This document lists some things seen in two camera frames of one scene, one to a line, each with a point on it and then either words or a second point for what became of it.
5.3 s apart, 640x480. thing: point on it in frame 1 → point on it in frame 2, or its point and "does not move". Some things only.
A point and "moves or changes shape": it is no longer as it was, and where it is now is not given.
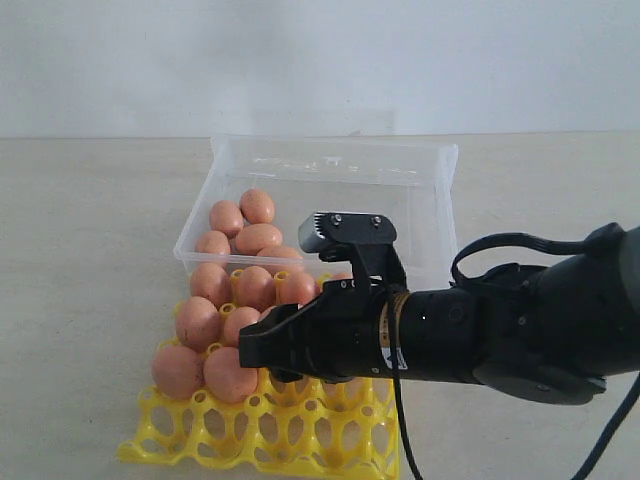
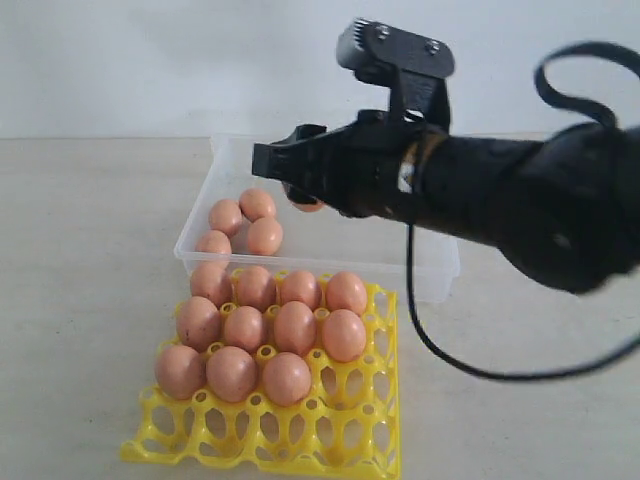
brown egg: x=256 y=206 does not move
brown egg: x=198 y=324 does not move
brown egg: x=256 y=288 does not move
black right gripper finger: x=281 y=338 → x=301 y=156
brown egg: x=295 y=287 does not move
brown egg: x=255 y=237 moves or changes shape
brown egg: x=211 y=281 does not move
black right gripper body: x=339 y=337 → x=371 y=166
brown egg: x=226 y=216 does not move
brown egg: x=226 y=379 does not move
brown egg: x=177 y=372 does not move
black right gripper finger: x=284 y=376 → x=302 y=195
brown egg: x=279 y=251 → x=308 y=207
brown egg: x=238 y=319 does not move
